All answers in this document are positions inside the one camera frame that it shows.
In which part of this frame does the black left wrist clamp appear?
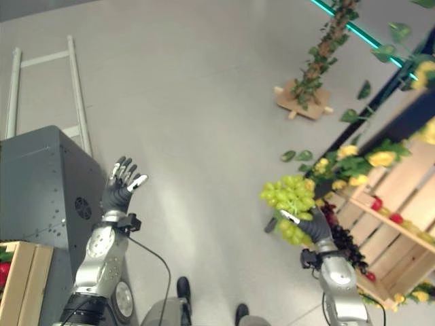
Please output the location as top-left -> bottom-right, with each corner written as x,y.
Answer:
116,213 -> 143,234

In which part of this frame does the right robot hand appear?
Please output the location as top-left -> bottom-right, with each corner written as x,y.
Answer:
279,206 -> 333,245

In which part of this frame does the yellow green fruit row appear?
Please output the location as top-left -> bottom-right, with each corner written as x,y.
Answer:
377,206 -> 435,245

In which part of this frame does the tall wooden crate shelf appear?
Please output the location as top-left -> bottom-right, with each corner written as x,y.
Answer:
331,88 -> 435,312

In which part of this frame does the green grape bunch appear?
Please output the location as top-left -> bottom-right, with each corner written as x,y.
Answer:
259,174 -> 317,246

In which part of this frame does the red fruit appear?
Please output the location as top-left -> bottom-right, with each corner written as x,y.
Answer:
0,260 -> 12,287

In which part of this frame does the robot leg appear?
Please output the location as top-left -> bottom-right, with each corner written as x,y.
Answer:
139,276 -> 192,326
235,303 -> 273,326

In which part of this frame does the round silver caster wheel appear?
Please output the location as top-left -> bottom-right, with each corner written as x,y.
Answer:
114,280 -> 134,324

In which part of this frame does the wooden pole base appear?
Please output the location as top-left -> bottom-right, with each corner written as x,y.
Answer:
274,77 -> 334,120

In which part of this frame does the black right wrist clamp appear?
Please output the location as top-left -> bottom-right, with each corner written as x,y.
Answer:
300,248 -> 319,270

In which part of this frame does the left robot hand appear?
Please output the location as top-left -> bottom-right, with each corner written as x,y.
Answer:
100,156 -> 150,215

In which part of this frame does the black wrist clamp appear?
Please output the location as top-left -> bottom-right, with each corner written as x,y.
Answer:
116,213 -> 143,234
300,248 -> 319,270

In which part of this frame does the right robot leg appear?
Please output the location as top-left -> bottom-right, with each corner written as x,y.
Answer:
235,303 -> 273,326

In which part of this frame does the teal light strip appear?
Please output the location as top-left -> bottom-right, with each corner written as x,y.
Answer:
309,0 -> 419,81

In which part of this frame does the yellow flower garland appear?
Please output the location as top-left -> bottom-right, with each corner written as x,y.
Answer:
280,57 -> 435,211

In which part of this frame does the left robot leg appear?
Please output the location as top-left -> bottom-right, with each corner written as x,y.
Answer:
139,276 -> 192,326

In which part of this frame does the white metal rack frame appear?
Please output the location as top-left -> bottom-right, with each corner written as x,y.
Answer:
4,35 -> 93,156

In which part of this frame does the black shelf frame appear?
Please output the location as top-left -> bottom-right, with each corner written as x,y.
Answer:
304,33 -> 435,177

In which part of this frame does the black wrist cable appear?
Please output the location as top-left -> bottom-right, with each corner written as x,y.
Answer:
126,236 -> 172,300

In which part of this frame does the grey metal cabinet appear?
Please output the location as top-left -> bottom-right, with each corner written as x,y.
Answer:
0,125 -> 131,326

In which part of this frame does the small wooden crate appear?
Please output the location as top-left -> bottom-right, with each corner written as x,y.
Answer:
0,240 -> 54,326

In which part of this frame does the ivy covered pole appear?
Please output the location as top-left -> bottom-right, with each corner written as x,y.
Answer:
292,0 -> 362,110

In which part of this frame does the dark purple grape bunch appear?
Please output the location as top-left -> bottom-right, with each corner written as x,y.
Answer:
320,200 -> 368,276

